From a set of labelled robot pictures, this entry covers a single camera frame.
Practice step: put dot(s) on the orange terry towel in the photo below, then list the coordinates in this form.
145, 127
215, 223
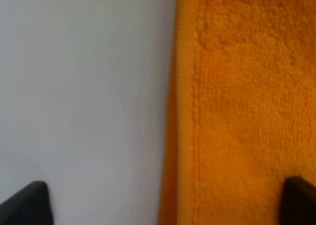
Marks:
241, 111

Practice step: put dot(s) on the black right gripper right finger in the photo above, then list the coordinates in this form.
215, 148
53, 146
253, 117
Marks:
298, 202

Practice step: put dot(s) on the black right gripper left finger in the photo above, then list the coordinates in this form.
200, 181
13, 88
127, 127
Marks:
29, 206

